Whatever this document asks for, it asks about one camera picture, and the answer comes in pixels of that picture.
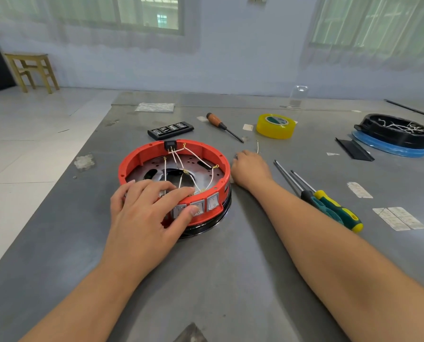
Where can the person's right hand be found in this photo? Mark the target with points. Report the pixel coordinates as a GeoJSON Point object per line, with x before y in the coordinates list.
{"type": "Point", "coordinates": [251, 170]}

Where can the person's left hand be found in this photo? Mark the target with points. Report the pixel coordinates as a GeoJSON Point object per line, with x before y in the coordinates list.
{"type": "Point", "coordinates": [140, 231]}

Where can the black metal round plate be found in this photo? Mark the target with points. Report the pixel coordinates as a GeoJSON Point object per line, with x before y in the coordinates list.
{"type": "Point", "coordinates": [151, 167]}

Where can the small black plug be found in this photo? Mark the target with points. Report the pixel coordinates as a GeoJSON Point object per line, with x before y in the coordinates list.
{"type": "Point", "coordinates": [171, 146]}

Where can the dark green black screwdriver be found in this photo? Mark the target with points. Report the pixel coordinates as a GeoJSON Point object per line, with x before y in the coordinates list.
{"type": "Point", "coordinates": [325, 210]}

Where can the person's right forearm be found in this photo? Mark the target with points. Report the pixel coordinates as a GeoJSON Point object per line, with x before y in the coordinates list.
{"type": "Point", "coordinates": [347, 270]}

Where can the person's left forearm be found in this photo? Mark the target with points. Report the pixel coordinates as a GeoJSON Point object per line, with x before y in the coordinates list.
{"type": "Point", "coordinates": [87, 309]}

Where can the small white card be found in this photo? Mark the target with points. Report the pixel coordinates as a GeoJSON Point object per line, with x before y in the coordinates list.
{"type": "Point", "coordinates": [247, 127]}

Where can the yellow tape roll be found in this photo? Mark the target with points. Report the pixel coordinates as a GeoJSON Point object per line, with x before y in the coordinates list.
{"type": "Point", "coordinates": [276, 133]}

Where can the clear acrylic stand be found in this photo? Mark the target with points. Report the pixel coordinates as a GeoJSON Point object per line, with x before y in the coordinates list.
{"type": "Point", "coordinates": [294, 103]}

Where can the black bit set case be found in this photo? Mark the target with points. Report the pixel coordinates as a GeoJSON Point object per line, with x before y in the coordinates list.
{"type": "Point", "coordinates": [171, 131]}

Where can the black flat plate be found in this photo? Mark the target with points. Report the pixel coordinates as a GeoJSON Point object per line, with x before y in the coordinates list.
{"type": "Point", "coordinates": [354, 149]}

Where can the white label sticker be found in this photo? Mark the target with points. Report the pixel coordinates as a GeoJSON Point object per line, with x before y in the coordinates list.
{"type": "Point", "coordinates": [409, 219]}
{"type": "Point", "coordinates": [360, 190]}
{"type": "Point", "coordinates": [390, 220]}

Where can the white paper sheet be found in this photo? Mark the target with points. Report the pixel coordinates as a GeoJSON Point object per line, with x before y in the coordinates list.
{"type": "Point", "coordinates": [155, 107]}

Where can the black round housing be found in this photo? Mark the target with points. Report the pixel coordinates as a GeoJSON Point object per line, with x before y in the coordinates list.
{"type": "Point", "coordinates": [382, 138]}

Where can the narrow sheer curtain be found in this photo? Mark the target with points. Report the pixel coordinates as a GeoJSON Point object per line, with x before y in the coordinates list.
{"type": "Point", "coordinates": [354, 62]}

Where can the thin black rod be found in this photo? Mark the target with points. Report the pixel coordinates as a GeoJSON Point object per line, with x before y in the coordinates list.
{"type": "Point", "coordinates": [411, 109]}

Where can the wide window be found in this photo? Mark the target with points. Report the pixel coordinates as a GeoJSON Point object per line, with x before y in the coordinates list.
{"type": "Point", "coordinates": [151, 12]}

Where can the narrow window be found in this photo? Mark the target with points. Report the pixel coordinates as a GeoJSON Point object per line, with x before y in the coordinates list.
{"type": "Point", "coordinates": [368, 23]}

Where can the wide sheer curtain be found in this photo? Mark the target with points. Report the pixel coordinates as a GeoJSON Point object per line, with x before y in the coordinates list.
{"type": "Point", "coordinates": [91, 42]}

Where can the wooden stool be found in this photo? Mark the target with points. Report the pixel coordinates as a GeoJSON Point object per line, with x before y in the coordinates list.
{"type": "Point", "coordinates": [27, 56]}

